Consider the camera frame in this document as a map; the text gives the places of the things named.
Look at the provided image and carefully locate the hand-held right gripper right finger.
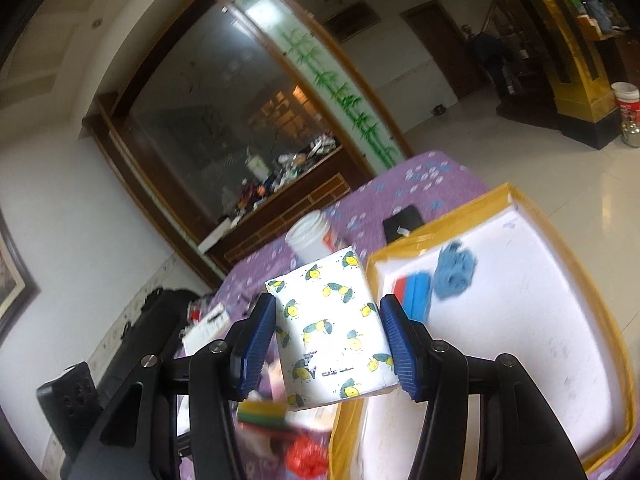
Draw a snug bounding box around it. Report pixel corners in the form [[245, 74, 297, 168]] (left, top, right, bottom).
[[379, 294, 588, 480]]

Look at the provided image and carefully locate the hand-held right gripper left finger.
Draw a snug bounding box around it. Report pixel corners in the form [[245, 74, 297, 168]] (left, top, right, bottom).
[[67, 292, 278, 480]]

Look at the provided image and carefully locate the lemon print tissue pack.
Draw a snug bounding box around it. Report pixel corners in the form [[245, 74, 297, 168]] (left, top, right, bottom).
[[265, 246, 401, 408]]

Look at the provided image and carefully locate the bag of coloured sponges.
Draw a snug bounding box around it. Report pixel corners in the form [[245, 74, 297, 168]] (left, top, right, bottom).
[[236, 390, 301, 433]]

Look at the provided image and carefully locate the yellow cardboard box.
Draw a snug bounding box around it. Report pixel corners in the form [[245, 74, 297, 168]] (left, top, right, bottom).
[[327, 183, 635, 480]]

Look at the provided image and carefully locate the white notebook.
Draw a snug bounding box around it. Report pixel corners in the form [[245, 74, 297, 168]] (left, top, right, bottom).
[[182, 305, 231, 356]]

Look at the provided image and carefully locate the blue and red packet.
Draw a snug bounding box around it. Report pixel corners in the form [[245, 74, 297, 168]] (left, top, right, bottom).
[[391, 271, 433, 321]]

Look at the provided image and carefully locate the blue cloth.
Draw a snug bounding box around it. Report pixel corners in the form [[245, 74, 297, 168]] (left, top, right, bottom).
[[432, 241, 478, 301]]

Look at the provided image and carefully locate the black bag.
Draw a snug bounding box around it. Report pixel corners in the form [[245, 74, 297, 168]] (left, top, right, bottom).
[[97, 287, 201, 391]]

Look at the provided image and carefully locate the white plastic jar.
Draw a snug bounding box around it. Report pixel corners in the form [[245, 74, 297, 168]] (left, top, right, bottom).
[[285, 210, 338, 263]]

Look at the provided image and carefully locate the black phone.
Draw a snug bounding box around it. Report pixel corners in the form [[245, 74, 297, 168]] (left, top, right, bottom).
[[382, 205, 426, 238]]

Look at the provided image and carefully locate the red plastic wrapper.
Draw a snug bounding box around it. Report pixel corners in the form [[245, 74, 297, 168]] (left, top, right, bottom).
[[287, 437, 331, 478]]

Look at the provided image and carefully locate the purple floral tablecloth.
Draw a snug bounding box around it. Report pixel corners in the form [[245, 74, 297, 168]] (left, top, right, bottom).
[[165, 150, 493, 480]]

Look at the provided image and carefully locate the clutter on wooden counter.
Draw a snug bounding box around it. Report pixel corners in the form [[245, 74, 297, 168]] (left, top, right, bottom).
[[220, 132, 343, 223]]

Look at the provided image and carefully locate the black plastic chair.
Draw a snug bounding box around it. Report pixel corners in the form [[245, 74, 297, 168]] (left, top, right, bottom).
[[36, 362, 98, 461]]

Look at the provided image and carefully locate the wooden glass partition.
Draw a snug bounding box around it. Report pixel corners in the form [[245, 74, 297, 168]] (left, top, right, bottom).
[[82, 0, 413, 286]]

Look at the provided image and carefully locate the brown wooden door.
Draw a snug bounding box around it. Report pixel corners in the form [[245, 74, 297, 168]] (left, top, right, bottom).
[[400, 0, 473, 103]]

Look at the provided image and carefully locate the yellow wooden pillar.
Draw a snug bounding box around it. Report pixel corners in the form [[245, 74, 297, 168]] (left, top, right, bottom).
[[500, 0, 631, 151]]

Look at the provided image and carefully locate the white bucket with red label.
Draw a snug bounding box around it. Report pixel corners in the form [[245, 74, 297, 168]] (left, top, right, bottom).
[[611, 81, 640, 126]]

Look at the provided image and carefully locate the framed wall picture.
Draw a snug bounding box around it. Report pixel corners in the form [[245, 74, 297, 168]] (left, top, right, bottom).
[[0, 210, 41, 341]]

